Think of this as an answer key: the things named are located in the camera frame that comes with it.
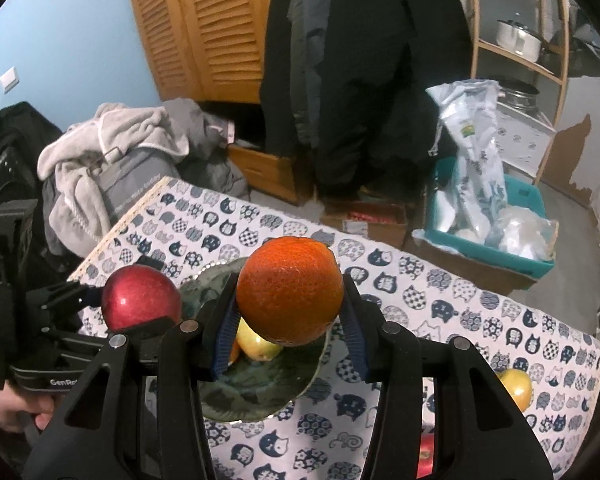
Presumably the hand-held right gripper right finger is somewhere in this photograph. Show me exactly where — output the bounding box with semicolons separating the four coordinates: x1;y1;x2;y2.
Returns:
337;272;553;480

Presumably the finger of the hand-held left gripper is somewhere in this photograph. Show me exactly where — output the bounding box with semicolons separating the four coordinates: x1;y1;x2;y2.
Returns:
54;316;183;361
30;255;165;321

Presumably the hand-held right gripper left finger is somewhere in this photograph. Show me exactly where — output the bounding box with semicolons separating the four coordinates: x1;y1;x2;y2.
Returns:
22;272;243;480

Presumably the yellow-green apple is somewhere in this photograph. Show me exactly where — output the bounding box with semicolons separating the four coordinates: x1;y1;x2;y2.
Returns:
235;317;285;362

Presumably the red apple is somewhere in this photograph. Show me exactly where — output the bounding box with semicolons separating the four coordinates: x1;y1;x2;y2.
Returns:
416;432;437;480
101;266;183;333

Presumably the green glass bowl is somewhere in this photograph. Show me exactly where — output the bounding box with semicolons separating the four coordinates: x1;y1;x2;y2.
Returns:
180;256;331;422

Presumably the large orange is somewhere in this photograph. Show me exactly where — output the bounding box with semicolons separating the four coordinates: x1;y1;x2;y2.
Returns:
236;236;345;347

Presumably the yellow mango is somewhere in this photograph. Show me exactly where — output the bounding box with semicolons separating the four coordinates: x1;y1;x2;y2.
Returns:
497;367;534;412

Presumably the person's left hand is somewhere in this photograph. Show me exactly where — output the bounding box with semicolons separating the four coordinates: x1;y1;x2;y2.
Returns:
0;390;55;433

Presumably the cat print tablecloth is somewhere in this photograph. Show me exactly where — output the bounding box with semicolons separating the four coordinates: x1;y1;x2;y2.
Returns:
67;176;600;480

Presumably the flat cardboard box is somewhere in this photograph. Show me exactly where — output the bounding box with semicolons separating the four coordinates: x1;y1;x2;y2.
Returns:
321;199;409;248

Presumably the grey padded bag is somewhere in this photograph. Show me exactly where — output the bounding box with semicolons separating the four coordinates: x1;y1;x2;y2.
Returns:
92;147;183;221

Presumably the large cardboard box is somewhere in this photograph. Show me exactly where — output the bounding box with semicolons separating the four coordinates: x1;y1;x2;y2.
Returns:
405;230;543;296

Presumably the teal plastic crate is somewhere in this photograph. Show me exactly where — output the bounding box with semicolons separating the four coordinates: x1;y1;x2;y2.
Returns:
424;157;556;276

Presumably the black bag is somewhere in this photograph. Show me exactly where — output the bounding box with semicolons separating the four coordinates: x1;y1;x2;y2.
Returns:
0;101;65;281

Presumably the wooden drawer box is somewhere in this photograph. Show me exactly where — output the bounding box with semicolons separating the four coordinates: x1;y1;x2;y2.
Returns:
227;142;311;206

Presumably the pile of clothes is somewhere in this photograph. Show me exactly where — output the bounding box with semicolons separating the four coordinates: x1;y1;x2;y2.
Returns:
37;102;191;248

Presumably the clear plastic bag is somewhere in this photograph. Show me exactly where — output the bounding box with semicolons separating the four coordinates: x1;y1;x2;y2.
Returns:
495;205;556;261

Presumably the dark grey garment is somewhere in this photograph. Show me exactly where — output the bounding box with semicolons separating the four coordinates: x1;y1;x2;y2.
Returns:
162;97;251;201

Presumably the white printed rice bag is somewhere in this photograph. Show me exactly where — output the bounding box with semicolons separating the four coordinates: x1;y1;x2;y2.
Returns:
425;79;511;246

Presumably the black coat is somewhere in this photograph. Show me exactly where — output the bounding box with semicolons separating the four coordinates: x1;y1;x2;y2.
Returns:
259;0;473;198

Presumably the white perforated basket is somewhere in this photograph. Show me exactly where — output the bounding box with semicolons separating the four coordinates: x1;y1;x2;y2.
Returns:
495;100;558;181

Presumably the grey jacket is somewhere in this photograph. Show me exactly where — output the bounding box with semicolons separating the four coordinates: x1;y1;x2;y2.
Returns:
287;0;333;151

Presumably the wooden louvered cabinet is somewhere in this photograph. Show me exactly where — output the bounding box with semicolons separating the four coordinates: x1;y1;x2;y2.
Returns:
124;0;275;106

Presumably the wooden shelf rack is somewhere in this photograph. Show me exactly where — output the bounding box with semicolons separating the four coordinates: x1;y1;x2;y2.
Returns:
467;0;573;186

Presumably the steel pot on shelf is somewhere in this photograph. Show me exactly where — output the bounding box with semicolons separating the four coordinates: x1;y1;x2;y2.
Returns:
495;17;543;62

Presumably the grey hanging bag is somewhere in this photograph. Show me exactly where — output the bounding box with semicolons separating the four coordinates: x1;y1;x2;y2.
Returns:
537;10;600;78

